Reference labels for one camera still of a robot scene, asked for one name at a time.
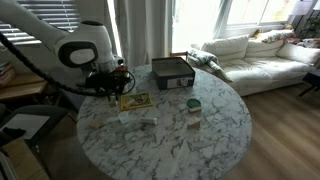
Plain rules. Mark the wooden side desk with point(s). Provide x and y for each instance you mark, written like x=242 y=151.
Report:
x=15 y=86

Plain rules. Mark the wooden block under lid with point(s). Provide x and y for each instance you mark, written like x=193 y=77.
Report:
x=195 y=109

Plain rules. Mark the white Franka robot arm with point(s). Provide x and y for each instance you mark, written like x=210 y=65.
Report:
x=88 y=44

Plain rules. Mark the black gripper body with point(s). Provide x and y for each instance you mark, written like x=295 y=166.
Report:
x=106 y=84

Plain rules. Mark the white small rectangular box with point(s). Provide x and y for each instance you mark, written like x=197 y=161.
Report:
x=147 y=120

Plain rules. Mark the small wooden block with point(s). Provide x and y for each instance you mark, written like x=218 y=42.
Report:
x=113 y=103

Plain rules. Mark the white sofa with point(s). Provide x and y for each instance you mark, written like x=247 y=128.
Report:
x=255 y=66

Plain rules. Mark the yellow framed picture book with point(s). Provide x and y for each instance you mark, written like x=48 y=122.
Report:
x=137 y=100

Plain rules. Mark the dark blue open box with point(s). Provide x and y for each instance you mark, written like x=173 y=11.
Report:
x=172 y=72

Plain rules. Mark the green round lid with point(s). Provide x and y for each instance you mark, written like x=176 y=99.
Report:
x=192 y=103

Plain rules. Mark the wooden block right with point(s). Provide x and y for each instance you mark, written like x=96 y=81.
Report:
x=194 y=123

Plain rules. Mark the grey chair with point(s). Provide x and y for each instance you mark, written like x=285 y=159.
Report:
x=32 y=123

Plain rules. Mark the dark coffee table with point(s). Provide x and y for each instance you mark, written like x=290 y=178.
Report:
x=313 y=79

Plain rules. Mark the white curtain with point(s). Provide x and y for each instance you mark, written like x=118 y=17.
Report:
x=144 y=29

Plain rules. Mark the large wooden block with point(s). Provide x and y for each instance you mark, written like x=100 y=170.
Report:
x=96 y=122

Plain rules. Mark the floral cushion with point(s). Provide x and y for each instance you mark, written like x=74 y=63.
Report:
x=273 y=35

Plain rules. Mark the folded grey blanket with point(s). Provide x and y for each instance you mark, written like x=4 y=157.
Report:
x=207 y=62

